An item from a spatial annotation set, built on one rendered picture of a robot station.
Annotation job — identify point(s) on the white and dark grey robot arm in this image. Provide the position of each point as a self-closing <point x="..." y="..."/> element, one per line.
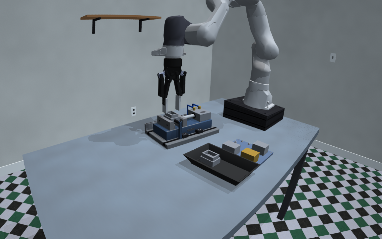
<point x="177" y="31"/>

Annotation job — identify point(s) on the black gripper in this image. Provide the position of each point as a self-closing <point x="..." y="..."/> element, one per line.
<point x="172" y="70"/>

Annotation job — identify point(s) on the yellow rectangular block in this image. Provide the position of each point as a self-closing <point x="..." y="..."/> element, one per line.
<point x="250" y="154"/>

